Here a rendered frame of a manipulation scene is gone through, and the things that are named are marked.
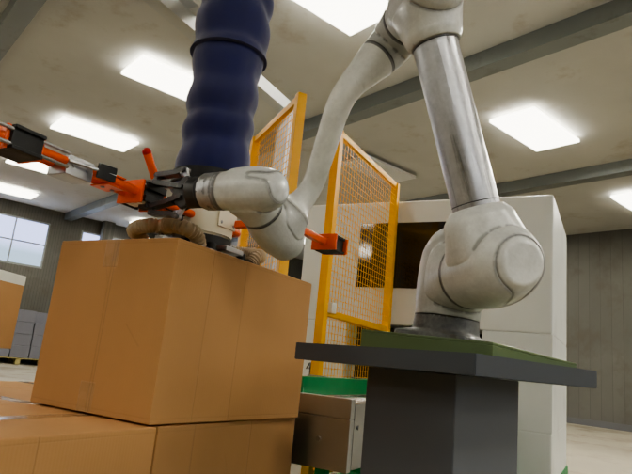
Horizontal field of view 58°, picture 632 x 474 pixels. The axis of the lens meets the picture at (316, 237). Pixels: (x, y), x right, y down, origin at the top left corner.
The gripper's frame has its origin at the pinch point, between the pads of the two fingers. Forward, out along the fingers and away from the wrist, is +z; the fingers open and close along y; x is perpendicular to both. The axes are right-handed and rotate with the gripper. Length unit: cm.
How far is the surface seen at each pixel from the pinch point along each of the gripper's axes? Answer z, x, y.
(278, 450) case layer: -21, 48, 62
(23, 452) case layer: -21, -35, 55
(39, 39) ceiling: 473, 257, -286
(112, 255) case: -0.1, -5.7, 16.7
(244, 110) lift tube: -9.5, 24.6, -33.6
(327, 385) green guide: 21, 161, 47
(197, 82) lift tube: 1.9, 15.4, -39.6
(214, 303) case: -21.0, 8.8, 25.1
